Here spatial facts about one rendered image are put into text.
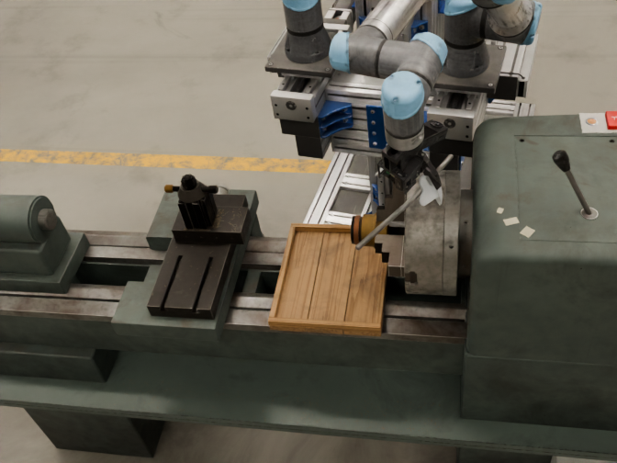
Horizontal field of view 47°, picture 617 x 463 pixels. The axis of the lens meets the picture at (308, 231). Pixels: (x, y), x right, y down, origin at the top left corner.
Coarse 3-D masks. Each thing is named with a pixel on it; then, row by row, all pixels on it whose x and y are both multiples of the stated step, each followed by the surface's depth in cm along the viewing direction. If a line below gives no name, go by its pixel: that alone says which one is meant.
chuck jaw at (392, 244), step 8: (376, 240) 179; (384, 240) 178; (392, 240) 178; (400, 240) 178; (376, 248) 180; (384, 248) 177; (392, 248) 176; (400, 248) 176; (384, 256) 177; (392, 256) 174; (400, 256) 174; (392, 264) 173; (400, 264) 172; (392, 272) 174; (400, 272) 173; (408, 280) 173; (416, 280) 172
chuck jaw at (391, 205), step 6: (396, 192) 178; (402, 192) 178; (390, 198) 179; (396, 198) 179; (402, 198) 178; (390, 204) 179; (396, 204) 179; (402, 204) 179; (378, 210) 180; (384, 210) 180; (390, 210) 180; (378, 216) 181; (384, 216) 180; (402, 216) 179
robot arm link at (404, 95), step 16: (400, 80) 127; (416, 80) 126; (384, 96) 127; (400, 96) 125; (416, 96) 125; (384, 112) 131; (400, 112) 127; (416, 112) 128; (400, 128) 131; (416, 128) 132
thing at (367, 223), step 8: (360, 216) 184; (368, 216) 182; (352, 224) 182; (360, 224) 181; (368, 224) 180; (376, 224) 181; (352, 232) 181; (360, 232) 181; (368, 232) 180; (384, 232) 180; (352, 240) 182; (360, 240) 182
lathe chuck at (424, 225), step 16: (416, 208) 167; (432, 208) 167; (416, 224) 166; (432, 224) 166; (416, 240) 166; (432, 240) 166; (416, 256) 167; (432, 256) 166; (416, 272) 169; (432, 272) 169; (416, 288) 174; (432, 288) 173
